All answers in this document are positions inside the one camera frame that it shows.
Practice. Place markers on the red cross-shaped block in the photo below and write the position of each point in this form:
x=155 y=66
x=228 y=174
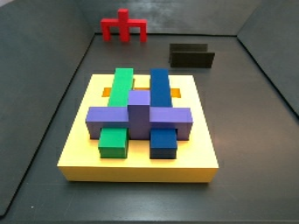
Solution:
x=123 y=23

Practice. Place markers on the yellow base board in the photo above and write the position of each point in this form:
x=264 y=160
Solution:
x=195 y=164

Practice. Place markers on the purple cross-shaped block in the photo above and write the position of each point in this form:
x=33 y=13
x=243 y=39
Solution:
x=139 y=117

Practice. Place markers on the blue long block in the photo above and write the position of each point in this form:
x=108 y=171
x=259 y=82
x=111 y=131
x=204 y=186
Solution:
x=163 y=144

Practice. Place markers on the green long block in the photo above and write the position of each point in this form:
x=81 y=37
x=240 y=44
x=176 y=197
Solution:
x=113 y=138

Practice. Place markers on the black angled bracket stand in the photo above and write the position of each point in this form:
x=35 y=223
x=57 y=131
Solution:
x=189 y=55

